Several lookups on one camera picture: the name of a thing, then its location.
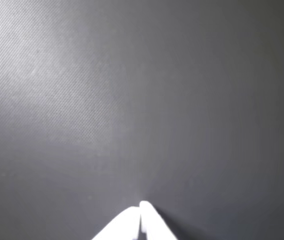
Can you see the dark grey table mat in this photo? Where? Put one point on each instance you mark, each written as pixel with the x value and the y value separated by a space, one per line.
pixel 141 100

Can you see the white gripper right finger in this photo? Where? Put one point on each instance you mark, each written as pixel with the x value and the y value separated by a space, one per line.
pixel 154 222

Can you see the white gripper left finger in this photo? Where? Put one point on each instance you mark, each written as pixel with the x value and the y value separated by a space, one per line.
pixel 124 225

